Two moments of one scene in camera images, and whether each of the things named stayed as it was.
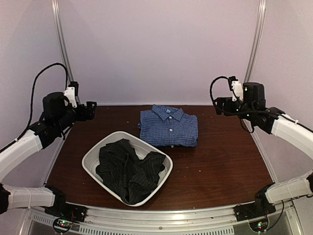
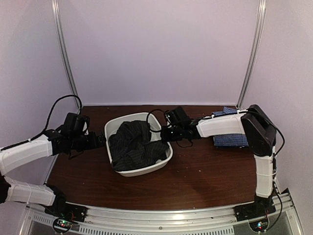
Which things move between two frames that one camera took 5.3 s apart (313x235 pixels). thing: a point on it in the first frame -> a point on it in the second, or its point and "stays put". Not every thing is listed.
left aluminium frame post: [56, 8] stays put
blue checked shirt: [168, 127] -> [235, 140]
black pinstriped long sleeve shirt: [132, 179] -> [131, 148]
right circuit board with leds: [259, 225] stays put
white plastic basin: [140, 146] -> [156, 135]
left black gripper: [90, 111] -> [93, 144]
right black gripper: [227, 100] -> [164, 135]
